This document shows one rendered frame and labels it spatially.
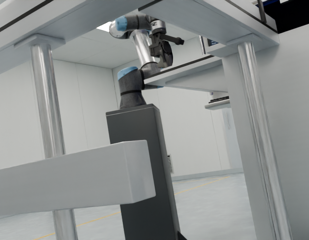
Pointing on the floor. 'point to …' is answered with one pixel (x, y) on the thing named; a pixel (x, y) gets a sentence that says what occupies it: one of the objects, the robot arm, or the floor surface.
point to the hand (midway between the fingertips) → (169, 70)
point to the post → (247, 148)
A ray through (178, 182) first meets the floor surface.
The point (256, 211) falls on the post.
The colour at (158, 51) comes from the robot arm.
